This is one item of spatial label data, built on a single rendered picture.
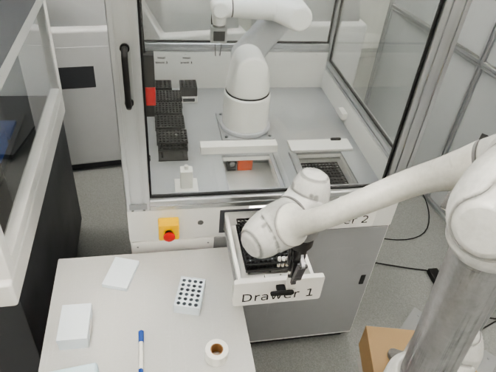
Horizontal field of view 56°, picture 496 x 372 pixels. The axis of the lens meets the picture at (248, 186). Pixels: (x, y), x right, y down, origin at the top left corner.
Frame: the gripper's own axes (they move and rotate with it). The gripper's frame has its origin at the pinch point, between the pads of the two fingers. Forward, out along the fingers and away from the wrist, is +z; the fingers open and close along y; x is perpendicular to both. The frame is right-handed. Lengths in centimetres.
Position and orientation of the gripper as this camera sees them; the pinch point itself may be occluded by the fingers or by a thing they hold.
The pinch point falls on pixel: (291, 280)
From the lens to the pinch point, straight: 148.4
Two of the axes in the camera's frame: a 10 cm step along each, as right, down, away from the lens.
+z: -0.8, 7.8, 6.2
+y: -1.7, -6.3, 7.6
